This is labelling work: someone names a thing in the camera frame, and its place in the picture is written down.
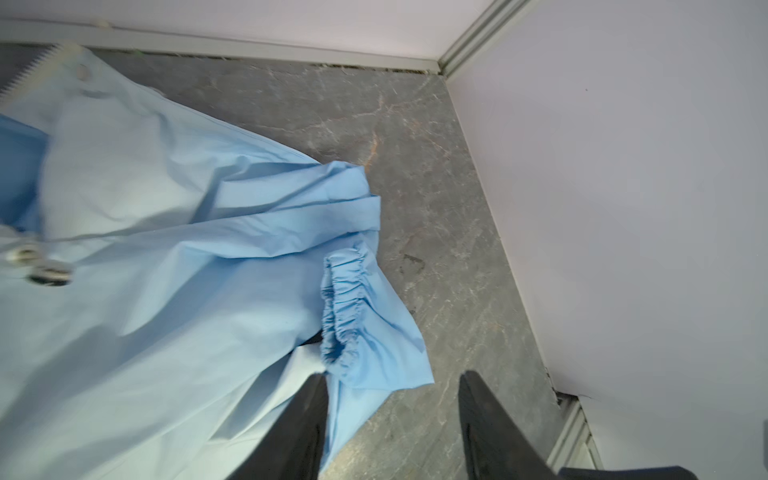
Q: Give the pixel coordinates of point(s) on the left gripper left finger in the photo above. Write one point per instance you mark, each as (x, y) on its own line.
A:
(294, 446)

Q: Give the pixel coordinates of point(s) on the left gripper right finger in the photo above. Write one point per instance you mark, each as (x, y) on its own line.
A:
(494, 447)

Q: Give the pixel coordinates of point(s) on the light blue jacket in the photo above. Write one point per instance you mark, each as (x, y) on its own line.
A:
(169, 281)

